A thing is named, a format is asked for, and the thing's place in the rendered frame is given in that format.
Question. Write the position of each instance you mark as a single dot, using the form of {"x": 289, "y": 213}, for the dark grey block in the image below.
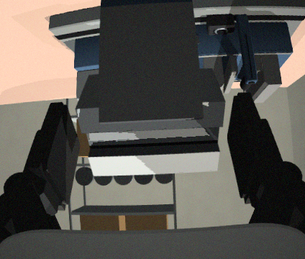
{"x": 144, "y": 148}

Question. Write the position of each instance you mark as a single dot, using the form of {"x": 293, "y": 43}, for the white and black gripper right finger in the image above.
{"x": 272, "y": 186}

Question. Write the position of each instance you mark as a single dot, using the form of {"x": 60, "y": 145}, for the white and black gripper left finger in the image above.
{"x": 32, "y": 198}

